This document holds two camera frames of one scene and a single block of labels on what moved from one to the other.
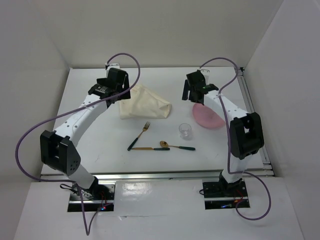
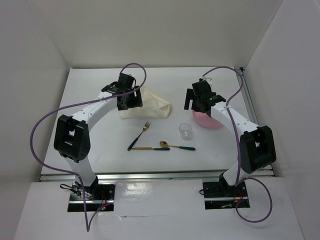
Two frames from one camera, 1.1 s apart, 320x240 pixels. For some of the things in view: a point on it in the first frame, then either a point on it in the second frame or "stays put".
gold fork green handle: x=145 y=128 stays put
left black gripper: x=125 y=85 -> x=136 y=101
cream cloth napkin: x=144 y=103 stays put
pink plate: x=206 y=116 stays put
